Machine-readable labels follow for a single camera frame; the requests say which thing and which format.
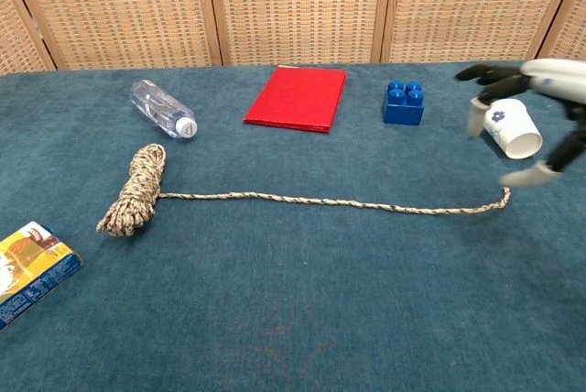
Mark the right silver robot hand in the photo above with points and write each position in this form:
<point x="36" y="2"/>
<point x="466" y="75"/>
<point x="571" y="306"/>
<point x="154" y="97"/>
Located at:
<point x="556" y="78"/>

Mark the blue toy building brick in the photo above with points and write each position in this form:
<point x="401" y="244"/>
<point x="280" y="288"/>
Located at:
<point x="403" y="110"/>

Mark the yellow and blue snack box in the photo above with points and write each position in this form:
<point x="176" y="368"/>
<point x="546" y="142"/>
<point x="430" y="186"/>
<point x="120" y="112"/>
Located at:
<point x="32" y="268"/>

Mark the clear plastic water bottle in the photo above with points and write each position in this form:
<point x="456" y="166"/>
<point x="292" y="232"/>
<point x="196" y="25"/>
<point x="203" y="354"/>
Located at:
<point x="158" y="108"/>

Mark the white flower-print paper cup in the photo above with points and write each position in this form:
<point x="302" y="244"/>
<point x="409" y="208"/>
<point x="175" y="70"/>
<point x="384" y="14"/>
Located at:
<point x="515" y="128"/>

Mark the red flat folder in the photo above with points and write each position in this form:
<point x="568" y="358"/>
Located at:
<point x="297" y="99"/>

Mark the woven wooden screen panel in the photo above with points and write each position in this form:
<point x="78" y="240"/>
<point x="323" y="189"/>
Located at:
<point x="570" y="35"/>
<point x="119" y="7"/>
<point x="467" y="7"/>
<point x="297" y="7"/>
<point x="18" y="35"/>

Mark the teal table cloth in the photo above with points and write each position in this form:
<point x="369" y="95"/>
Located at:
<point x="293" y="296"/>

